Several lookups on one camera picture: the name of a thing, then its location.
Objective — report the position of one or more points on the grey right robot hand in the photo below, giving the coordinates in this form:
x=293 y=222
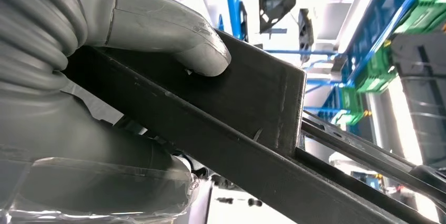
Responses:
x=156 y=24

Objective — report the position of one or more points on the hanging black plastic part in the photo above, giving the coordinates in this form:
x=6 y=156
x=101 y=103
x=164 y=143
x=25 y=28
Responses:
x=275 y=3
x=306 y=31

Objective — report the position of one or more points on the green plastic crate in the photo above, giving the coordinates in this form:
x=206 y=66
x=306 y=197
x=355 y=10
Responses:
x=425 y=13
x=376 y=72
x=350 y=105

